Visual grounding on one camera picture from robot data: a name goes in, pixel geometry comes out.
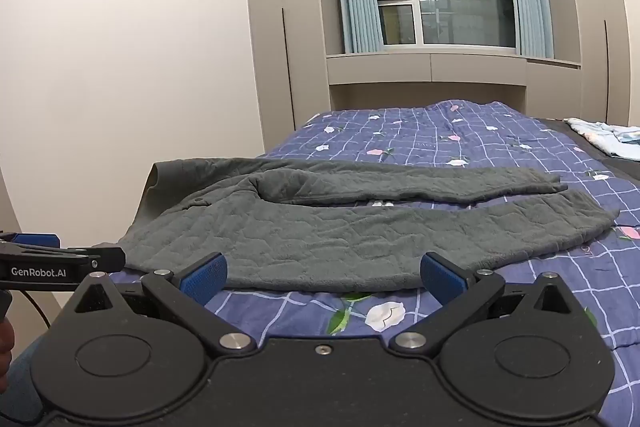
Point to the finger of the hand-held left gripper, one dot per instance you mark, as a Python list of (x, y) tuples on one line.
[(112, 259), (35, 239)]

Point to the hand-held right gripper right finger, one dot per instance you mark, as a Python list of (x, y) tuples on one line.
[(440, 279)]

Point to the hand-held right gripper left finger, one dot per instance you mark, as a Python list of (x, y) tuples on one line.
[(205, 279)]

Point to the grey fleece pants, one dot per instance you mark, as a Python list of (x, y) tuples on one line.
[(310, 242)]

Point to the person's left hand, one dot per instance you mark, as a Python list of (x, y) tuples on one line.
[(5, 349)]

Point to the person's blue jeans leg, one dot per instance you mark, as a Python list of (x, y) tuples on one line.
[(25, 387)]

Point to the blue floral checked quilt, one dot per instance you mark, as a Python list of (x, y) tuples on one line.
[(425, 142)]

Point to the beige window seat cabinet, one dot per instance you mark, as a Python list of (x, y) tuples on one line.
[(425, 69)]

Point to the light blue folded cloth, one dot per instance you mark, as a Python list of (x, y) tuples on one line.
[(600, 134)]

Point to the dark grey bed sheet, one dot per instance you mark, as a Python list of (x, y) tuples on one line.
[(625, 164)]

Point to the beige wardrobe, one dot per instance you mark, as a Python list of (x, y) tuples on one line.
[(585, 32), (295, 32)]

